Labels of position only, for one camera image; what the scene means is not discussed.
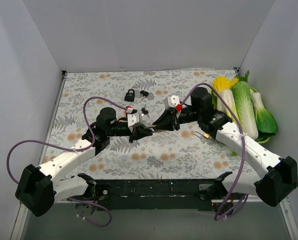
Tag black-headed key bunch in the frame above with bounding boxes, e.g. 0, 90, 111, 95
137, 90, 149, 100

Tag black padlock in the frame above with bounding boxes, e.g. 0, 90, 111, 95
124, 89, 135, 102

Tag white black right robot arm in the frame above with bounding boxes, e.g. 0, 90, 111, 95
153, 87, 298, 207

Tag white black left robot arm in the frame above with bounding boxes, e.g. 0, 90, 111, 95
15, 107, 153, 217

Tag orange black padlock key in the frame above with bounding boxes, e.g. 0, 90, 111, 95
141, 107, 148, 116

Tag small brass padlock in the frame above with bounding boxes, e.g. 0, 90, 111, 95
193, 131, 212, 140

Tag floral patterned mat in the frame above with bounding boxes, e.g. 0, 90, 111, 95
48, 69, 241, 179

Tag green plastic basket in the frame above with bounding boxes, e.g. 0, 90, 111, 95
209, 87, 276, 146

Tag yellow-leaf napa cabbage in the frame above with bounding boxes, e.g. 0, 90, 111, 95
212, 76, 239, 117

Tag green celery stalks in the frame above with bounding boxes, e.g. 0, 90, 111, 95
231, 150, 241, 157

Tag green napa cabbage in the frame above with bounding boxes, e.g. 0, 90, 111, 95
231, 81, 258, 140

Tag bok choy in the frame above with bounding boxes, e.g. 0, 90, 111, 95
251, 92, 277, 134

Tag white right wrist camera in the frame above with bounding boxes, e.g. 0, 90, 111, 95
163, 95, 183, 113

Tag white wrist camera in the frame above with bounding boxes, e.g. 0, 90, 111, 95
163, 95, 183, 113
126, 106, 142, 130

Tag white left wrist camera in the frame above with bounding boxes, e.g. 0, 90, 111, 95
126, 106, 142, 130

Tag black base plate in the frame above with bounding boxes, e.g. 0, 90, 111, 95
73, 179, 228, 211

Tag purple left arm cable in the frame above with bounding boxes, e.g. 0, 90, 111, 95
6, 96, 133, 227

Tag aluminium frame rail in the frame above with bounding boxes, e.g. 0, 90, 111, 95
11, 196, 298, 240

